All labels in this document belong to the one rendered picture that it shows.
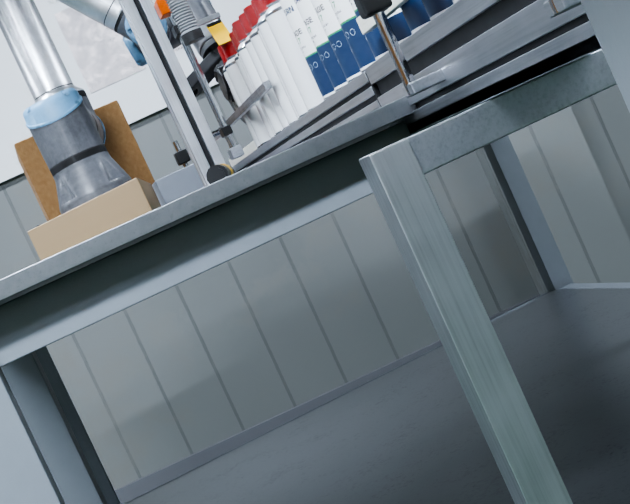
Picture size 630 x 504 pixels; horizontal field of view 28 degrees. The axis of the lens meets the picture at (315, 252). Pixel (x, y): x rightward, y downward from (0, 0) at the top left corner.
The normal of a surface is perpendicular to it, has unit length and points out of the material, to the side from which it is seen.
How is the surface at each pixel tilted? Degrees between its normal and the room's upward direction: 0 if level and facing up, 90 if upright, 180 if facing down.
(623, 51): 90
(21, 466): 90
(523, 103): 90
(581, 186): 90
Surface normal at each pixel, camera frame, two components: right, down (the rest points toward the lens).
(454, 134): 0.20, -0.04
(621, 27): -0.89, 0.42
